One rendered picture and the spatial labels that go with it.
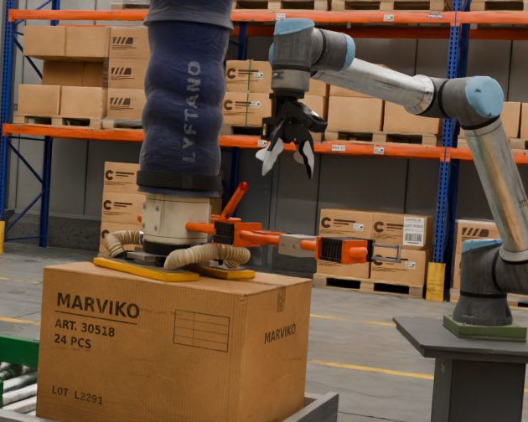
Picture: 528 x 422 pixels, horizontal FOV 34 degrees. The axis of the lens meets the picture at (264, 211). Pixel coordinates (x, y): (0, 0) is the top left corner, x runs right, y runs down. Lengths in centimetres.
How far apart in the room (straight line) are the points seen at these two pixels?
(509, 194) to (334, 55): 80
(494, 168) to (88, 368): 126
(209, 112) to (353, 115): 725
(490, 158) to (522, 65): 807
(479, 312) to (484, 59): 795
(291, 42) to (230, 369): 77
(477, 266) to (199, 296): 108
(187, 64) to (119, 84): 820
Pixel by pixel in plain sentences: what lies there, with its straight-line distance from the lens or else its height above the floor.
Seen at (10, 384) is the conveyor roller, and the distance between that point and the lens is 277.
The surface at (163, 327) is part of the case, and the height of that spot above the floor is 84.
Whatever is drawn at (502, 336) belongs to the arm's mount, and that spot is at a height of 77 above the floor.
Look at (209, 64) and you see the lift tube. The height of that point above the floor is 150.
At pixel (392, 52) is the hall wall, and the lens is 1080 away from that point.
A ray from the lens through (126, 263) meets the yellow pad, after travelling 228.
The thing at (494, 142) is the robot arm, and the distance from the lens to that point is 254.
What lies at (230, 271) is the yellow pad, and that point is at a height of 97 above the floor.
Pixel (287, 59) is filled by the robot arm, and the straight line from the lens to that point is 200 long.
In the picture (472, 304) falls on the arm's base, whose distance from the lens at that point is 286.
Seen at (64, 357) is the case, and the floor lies 72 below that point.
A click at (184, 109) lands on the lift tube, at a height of 138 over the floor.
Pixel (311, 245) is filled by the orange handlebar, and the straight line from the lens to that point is 191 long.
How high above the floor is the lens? 124
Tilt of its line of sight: 3 degrees down
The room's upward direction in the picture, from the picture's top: 4 degrees clockwise
